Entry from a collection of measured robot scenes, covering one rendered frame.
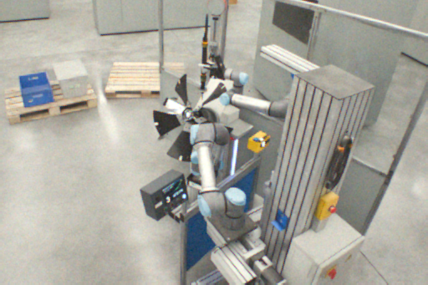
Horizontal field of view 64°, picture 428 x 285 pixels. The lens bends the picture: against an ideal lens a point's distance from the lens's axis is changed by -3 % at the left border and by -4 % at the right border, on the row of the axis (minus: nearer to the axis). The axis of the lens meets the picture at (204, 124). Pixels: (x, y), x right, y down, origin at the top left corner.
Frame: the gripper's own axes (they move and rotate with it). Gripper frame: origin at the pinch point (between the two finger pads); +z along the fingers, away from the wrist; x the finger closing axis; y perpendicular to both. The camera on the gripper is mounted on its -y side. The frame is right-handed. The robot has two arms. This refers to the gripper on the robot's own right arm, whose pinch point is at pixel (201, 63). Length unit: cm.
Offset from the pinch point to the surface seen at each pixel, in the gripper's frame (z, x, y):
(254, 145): -42, 14, 62
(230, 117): 0, 53, 72
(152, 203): -27, -89, 47
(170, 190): -30, -76, 45
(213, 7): 29, 61, -21
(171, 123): 24, -4, 58
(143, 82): 214, 174, 152
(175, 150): 8, -21, 67
